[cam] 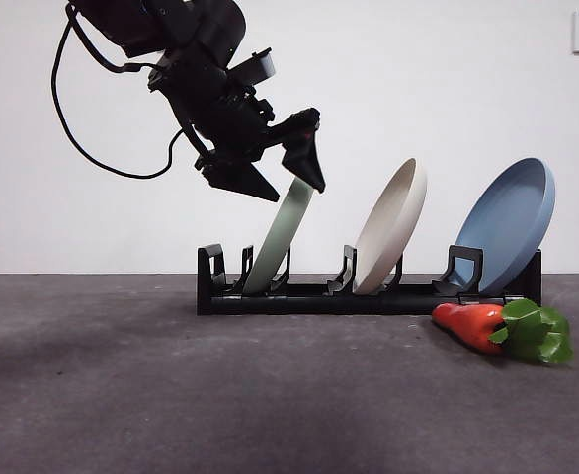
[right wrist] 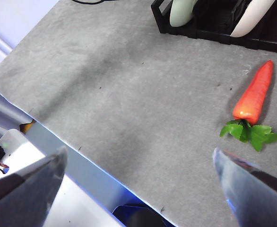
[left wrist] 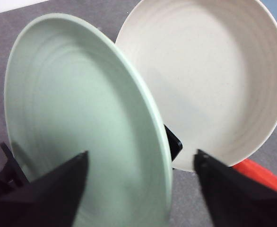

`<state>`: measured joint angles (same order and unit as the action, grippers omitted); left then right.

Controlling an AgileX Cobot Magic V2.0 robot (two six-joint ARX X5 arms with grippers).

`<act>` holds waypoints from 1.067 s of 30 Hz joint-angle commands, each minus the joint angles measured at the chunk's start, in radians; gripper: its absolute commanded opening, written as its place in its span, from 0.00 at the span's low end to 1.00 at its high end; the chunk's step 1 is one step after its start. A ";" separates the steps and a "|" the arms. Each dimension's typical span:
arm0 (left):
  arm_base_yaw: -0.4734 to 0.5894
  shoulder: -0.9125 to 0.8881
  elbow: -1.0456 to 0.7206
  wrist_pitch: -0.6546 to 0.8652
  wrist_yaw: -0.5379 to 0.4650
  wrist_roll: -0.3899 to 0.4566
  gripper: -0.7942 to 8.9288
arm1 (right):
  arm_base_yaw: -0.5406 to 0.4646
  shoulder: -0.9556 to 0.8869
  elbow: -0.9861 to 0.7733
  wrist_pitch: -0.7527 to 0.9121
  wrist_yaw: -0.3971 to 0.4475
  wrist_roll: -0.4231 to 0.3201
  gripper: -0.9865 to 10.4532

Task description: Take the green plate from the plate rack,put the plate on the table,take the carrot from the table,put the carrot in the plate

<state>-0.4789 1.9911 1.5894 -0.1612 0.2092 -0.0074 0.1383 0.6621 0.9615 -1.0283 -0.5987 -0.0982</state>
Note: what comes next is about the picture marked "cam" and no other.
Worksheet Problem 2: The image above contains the green plate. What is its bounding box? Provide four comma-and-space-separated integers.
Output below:
242, 178, 316, 293

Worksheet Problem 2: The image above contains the black plate rack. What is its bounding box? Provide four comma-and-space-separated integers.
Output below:
197, 243, 543, 318

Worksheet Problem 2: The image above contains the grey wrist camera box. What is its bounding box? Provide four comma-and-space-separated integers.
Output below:
228, 47, 277, 86

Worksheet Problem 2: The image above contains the blue plate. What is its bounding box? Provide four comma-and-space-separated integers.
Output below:
455, 157, 557, 295

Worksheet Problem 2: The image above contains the orange carrot with green leaves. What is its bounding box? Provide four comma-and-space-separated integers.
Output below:
431, 298, 575, 366

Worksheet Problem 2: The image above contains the beige plate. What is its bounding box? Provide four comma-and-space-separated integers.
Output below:
352, 158, 429, 296

